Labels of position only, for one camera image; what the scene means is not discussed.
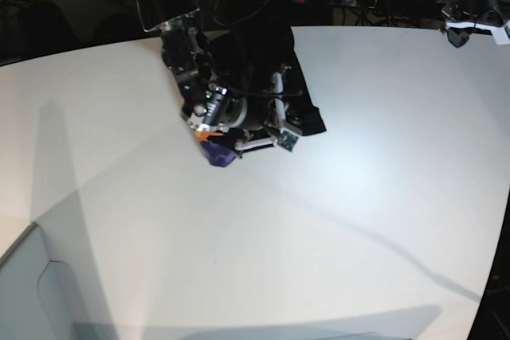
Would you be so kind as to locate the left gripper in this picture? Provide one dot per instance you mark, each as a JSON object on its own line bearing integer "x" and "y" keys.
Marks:
{"x": 485, "y": 12}

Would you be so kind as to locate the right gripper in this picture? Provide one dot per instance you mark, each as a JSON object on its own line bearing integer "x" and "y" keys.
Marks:
{"x": 222, "y": 109}

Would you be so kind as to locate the black T-shirt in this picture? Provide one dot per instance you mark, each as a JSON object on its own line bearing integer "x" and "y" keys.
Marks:
{"x": 248, "y": 60}

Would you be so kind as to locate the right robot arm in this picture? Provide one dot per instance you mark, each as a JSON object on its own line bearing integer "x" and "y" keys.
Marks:
{"x": 179, "y": 23}

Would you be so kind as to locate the black office chair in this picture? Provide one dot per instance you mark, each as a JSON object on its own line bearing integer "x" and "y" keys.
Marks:
{"x": 34, "y": 28}

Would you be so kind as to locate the white wrist camera left mount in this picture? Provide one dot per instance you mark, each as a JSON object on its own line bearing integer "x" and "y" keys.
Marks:
{"x": 500, "y": 33}

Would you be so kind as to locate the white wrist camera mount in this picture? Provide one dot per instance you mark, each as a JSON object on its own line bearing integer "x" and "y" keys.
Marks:
{"x": 500, "y": 33}
{"x": 280, "y": 132}

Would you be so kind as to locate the white wrist camera right mount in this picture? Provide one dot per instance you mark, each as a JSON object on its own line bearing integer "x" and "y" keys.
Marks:
{"x": 280, "y": 132}

